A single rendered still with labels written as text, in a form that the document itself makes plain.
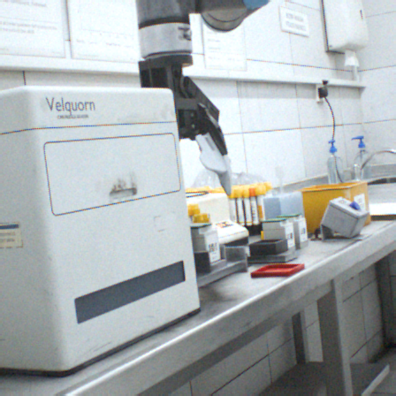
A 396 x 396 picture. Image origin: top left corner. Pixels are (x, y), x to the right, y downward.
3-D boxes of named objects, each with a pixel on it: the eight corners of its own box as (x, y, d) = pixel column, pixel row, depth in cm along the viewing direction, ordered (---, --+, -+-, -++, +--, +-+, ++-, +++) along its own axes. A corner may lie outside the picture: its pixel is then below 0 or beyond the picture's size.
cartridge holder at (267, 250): (285, 262, 130) (283, 242, 130) (241, 263, 135) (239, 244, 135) (299, 257, 135) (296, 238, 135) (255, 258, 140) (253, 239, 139)
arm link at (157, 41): (156, 35, 110) (203, 25, 106) (160, 65, 110) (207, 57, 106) (127, 31, 104) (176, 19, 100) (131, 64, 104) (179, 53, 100)
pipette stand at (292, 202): (291, 245, 152) (285, 196, 152) (262, 246, 156) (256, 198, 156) (313, 237, 160) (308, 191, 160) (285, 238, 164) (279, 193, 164)
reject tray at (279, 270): (288, 276, 117) (288, 271, 117) (250, 277, 120) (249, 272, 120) (305, 268, 123) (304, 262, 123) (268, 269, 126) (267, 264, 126)
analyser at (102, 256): (64, 378, 75) (26, 83, 73) (-108, 365, 89) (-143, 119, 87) (211, 306, 101) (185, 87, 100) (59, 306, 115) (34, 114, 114)
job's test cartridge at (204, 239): (209, 272, 106) (203, 228, 105) (180, 272, 108) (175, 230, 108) (222, 266, 109) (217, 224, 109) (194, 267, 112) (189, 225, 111)
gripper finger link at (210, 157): (212, 199, 100) (175, 145, 102) (232, 194, 105) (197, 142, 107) (228, 186, 99) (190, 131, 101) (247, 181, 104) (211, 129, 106)
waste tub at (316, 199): (353, 232, 159) (348, 186, 159) (296, 235, 166) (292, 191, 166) (372, 223, 171) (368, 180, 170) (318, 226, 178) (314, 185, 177)
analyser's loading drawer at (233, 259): (178, 303, 96) (173, 263, 96) (137, 303, 100) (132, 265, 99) (248, 271, 114) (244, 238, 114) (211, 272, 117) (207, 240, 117)
